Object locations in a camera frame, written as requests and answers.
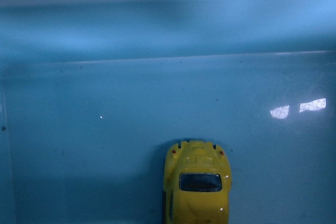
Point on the yellow beetle toy car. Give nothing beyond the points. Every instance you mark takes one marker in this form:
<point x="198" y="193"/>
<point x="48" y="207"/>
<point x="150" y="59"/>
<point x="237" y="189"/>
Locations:
<point x="196" y="183"/>

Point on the light blue plastic bin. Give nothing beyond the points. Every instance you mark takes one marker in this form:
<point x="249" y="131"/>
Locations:
<point x="94" y="92"/>

